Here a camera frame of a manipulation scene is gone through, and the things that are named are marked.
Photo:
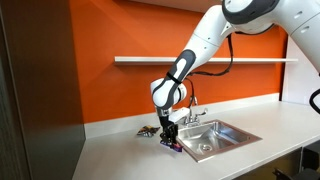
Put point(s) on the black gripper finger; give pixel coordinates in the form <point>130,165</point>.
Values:
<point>174,138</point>
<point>164,136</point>

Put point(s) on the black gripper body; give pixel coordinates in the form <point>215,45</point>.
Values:
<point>166,123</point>

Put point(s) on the purple snack bar packet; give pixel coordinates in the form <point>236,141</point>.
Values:
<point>176,147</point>

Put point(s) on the round sink drain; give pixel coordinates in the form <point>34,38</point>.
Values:
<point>205,147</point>

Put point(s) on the stainless steel sink basin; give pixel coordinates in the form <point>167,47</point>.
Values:
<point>226,136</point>

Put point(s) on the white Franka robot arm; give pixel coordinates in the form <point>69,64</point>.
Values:
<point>206,40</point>

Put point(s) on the chrome sink faucet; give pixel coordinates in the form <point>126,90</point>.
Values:
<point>193,115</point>

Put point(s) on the dark crumpled snack packet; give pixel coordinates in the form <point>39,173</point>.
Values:
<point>147,130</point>

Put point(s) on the white wall shelf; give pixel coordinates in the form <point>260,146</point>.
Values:
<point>150,60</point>

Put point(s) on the white side panel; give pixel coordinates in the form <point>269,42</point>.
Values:
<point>300,76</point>

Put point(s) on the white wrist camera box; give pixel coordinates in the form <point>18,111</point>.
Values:
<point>178,115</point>

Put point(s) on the dark brown cabinet panel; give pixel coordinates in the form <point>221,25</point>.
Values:
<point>36,90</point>

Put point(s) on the black chair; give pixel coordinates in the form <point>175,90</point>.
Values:
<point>300,170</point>

